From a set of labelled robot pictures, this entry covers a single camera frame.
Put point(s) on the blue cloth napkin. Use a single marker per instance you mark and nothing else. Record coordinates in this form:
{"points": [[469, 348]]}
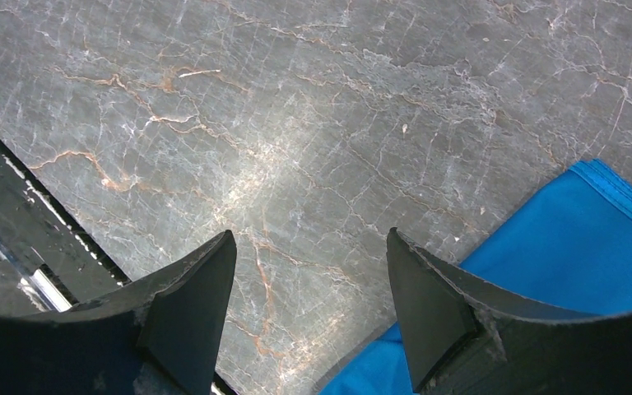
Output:
{"points": [[569, 245]]}

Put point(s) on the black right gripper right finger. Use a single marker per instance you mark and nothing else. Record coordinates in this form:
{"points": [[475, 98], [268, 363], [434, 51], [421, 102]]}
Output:
{"points": [[465, 335]]}

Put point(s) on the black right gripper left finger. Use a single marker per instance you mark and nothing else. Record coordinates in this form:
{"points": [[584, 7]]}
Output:
{"points": [[158, 335]]}

